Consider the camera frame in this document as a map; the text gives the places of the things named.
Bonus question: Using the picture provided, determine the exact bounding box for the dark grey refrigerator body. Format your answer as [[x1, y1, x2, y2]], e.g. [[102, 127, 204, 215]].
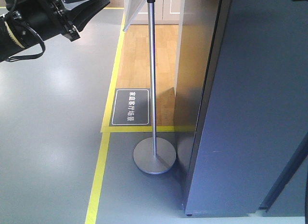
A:
[[175, 0, 308, 217]]

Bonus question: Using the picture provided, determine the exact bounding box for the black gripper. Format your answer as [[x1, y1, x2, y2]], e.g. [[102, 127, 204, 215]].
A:
[[5, 0, 110, 41]]

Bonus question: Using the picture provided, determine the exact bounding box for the dark floor label sign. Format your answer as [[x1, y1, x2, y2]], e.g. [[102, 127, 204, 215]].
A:
[[110, 89, 151, 126]]

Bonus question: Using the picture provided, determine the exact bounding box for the silver sign stand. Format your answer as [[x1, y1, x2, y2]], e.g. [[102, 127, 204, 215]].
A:
[[123, 0, 177, 175]]

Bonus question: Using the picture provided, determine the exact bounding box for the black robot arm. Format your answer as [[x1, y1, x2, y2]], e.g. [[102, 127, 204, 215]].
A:
[[0, 0, 110, 62]]

